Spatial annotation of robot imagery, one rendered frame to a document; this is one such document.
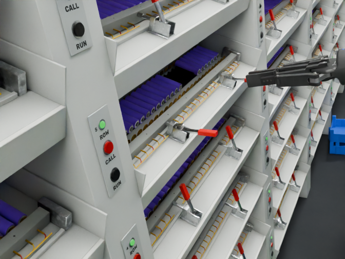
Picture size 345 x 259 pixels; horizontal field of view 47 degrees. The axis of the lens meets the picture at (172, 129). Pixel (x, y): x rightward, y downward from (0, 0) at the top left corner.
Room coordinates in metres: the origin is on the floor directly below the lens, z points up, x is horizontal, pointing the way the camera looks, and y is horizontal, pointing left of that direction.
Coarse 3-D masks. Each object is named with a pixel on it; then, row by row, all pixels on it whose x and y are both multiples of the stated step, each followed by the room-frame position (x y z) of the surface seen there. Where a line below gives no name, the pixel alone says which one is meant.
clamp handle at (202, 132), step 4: (184, 124) 0.66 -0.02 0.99; (180, 128) 0.66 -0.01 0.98; (184, 128) 0.67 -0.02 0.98; (188, 128) 0.66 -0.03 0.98; (200, 128) 0.65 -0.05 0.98; (188, 132) 0.65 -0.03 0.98; (192, 132) 0.65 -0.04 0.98; (196, 132) 0.64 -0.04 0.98; (200, 132) 0.64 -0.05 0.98; (204, 132) 0.63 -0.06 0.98; (208, 132) 0.63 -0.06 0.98; (212, 132) 0.63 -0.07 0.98; (216, 132) 0.63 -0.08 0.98; (212, 136) 0.63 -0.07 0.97
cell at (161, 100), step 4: (140, 88) 0.80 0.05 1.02; (140, 92) 0.79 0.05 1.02; (144, 92) 0.78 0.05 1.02; (148, 92) 0.78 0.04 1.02; (148, 96) 0.78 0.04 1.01; (152, 96) 0.77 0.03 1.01; (156, 96) 0.77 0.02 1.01; (156, 100) 0.77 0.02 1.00; (160, 100) 0.76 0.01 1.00; (164, 100) 0.77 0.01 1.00; (160, 104) 0.76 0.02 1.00
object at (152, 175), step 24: (216, 48) 1.08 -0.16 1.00; (240, 48) 1.04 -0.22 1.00; (240, 72) 0.97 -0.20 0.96; (216, 96) 0.84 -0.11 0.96; (144, 120) 0.71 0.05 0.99; (192, 120) 0.73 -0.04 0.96; (216, 120) 0.79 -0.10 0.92; (168, 144) 0.64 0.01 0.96; (192, 144) 0.67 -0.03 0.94; (144, 168) 0.57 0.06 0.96; (168, 168) 0.59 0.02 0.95; (144, 192) 0.52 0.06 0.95
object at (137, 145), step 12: (228, 60) 0.98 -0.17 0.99; (216, 72) 0.90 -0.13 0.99; (204, 84) 0.84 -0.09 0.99; (192, 96) 0.78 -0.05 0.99; (168, 108) 0.72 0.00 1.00; (180, 108) 0.73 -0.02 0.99; (156, 120) 0.68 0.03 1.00; (168, 120) 0.69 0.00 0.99; (144, 132) 0.64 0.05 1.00; (156, 132) 0.65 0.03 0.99; (132, 144) 0.60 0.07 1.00; (144, 144) 0.62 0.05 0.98; (132, 156) 0.58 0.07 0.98
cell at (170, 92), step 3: (147, 81) 0.83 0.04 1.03; (147, 84) 0.82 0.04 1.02; (150, 84) 0.82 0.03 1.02; (153, 84) 0.82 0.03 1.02; (156, 84) 0.82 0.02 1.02; (153, 87) 0.82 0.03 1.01; (156, 87) 0.81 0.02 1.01; (159, 87) 0.81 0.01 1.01; (162, 87) 0.81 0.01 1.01; (165, 87) 0.81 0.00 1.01; (162, 90) 0.81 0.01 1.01; (165, 90) 0.80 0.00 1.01; (168, 90) 0.80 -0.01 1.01; (171, 90) 0.80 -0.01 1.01; (168, 93) 0.80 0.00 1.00; (171, 93) 0.80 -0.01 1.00; (171, 96) 0.80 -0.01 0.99
